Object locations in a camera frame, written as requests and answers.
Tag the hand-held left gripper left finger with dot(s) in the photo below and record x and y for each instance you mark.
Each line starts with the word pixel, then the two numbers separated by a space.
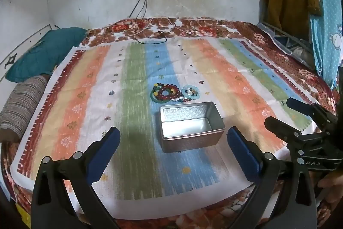
pixel 103 154

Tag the person's right hand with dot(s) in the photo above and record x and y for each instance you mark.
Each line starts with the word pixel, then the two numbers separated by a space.
pixel 332 186

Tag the yellow paper sheet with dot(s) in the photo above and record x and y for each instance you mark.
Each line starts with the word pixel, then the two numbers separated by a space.
pixel 23 217

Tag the brown striped pillow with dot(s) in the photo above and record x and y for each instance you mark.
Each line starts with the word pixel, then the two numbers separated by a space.
pixel 22 108

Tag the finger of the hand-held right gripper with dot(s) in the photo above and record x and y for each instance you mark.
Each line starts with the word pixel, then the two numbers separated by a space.
pixel 281 128
pixel 305 107

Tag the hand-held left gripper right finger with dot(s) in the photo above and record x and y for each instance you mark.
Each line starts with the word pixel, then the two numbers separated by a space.
pixel 243 154

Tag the blue printed hanging cloth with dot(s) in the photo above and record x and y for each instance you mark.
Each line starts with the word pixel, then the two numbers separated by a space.
pixel 327 25

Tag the silver metal tin box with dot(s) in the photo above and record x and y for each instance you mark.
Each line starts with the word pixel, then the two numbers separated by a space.
pixel 187 137

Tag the printed patchwork cloth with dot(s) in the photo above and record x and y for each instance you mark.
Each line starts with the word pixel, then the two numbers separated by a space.
pixel 278 38

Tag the green jade bangle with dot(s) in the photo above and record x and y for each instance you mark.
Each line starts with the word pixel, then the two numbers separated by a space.
pixel 156 99

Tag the teal pillow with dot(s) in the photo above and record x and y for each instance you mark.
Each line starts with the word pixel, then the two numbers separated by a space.
pixel 43 54

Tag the striped colourful cloth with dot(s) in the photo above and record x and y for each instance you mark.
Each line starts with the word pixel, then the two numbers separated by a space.
pixel 134 89

